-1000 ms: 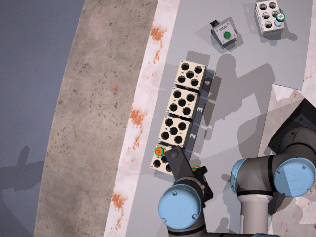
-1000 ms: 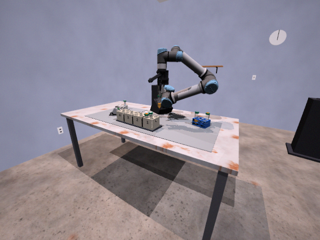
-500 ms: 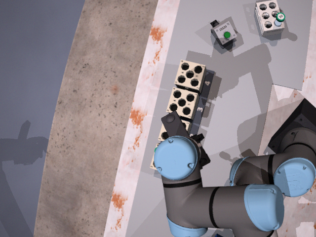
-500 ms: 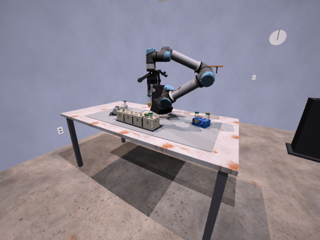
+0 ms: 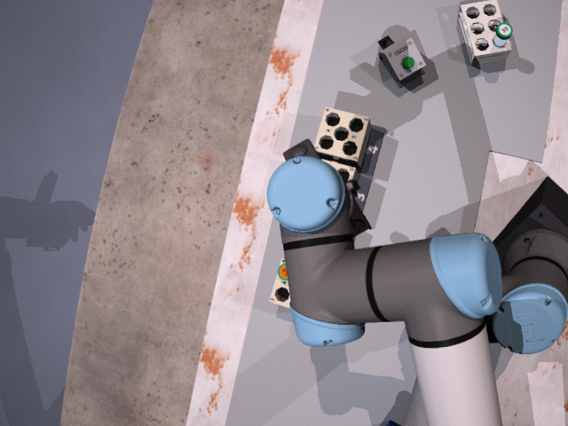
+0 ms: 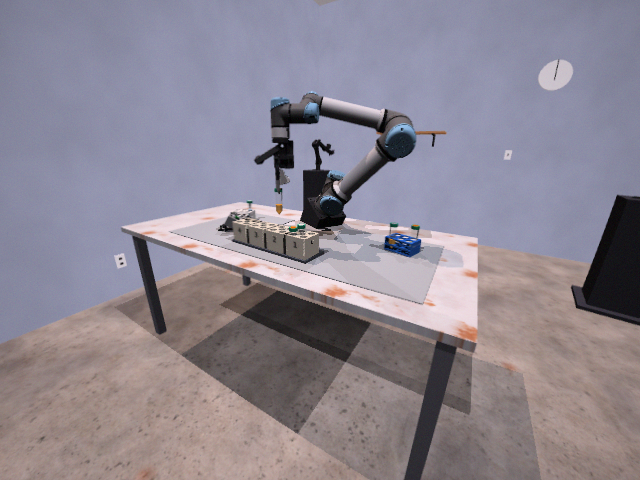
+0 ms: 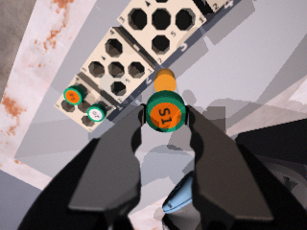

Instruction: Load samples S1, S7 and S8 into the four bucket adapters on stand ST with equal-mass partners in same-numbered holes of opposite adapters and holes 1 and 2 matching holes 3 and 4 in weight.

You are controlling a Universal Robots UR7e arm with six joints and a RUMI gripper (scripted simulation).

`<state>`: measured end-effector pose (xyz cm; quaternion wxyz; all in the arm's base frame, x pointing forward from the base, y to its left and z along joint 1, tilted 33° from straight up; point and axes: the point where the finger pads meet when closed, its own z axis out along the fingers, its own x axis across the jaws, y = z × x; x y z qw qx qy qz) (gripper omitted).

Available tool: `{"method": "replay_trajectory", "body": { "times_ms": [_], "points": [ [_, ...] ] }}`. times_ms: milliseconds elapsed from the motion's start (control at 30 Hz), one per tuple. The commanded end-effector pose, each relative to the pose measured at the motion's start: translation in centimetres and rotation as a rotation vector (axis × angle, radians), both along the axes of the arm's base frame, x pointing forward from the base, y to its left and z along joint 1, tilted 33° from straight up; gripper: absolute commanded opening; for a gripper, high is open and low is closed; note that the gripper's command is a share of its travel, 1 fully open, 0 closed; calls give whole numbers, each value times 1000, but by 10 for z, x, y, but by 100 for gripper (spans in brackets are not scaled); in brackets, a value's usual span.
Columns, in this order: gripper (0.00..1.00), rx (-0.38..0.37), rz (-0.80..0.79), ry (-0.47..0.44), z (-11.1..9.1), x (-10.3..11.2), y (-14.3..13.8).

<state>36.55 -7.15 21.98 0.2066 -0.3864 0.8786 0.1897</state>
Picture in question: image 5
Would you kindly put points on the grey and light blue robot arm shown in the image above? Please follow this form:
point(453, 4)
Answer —
point(447, 289)

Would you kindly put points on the grey bench mat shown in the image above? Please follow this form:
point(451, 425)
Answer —
point(428, 180)

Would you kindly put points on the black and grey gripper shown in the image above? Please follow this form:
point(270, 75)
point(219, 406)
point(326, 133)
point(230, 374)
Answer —
point(361, 224)

